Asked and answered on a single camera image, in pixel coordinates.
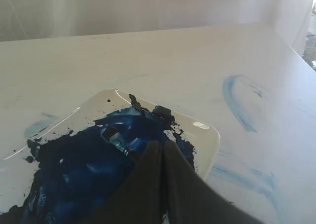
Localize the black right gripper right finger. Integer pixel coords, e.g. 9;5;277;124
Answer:
162;141;262;224

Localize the black paintbrush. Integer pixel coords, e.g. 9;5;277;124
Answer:
102;127;140;164

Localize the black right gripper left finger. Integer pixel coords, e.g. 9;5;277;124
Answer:
81;141;162;224

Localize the white square paint plate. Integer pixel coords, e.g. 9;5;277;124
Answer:
0;89;220;224

